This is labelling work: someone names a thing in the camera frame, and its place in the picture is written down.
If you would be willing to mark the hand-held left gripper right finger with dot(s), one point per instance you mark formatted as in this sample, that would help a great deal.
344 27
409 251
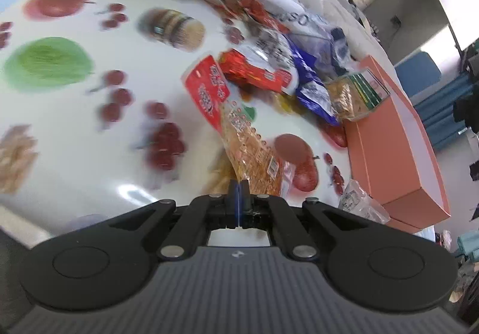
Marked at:
243 206

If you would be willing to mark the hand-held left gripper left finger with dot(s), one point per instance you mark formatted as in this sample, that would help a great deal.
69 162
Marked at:
232 203

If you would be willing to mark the red-top clear snack packet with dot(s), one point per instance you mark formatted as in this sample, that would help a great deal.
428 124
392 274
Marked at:
209 94

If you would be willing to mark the pink cardboard box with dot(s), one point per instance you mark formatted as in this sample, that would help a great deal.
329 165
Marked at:
378 154

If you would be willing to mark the green-edged clear snack packet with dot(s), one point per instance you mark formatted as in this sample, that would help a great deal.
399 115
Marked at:
348 98

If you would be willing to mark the white snack packet black print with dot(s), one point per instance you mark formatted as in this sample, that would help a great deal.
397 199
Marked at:
269 46

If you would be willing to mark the small clear packet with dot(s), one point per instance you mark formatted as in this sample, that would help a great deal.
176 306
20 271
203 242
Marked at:
359 201

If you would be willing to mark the blue snack packet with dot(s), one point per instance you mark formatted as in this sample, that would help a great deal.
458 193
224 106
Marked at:
314 98

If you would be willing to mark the large red snack packet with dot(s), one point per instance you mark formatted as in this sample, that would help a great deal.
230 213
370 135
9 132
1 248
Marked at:
247 70

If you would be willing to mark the pink box lid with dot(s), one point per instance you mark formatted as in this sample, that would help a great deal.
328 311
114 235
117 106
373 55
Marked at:
411 224

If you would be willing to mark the fruit printed blanket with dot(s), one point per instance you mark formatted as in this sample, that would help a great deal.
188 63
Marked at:
75 132

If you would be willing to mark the clear blue plastic packet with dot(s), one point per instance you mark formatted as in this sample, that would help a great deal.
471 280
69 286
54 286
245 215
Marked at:
338 46

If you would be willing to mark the small red candy packet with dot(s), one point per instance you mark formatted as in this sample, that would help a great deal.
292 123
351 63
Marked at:
254 8

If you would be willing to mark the blue chair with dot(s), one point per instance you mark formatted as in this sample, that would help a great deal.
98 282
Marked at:
419 72

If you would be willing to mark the blue curtain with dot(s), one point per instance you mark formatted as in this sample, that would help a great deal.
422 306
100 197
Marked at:
445 113

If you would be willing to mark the dark cloth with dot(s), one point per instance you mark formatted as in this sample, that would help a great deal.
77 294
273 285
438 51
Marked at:
467 113

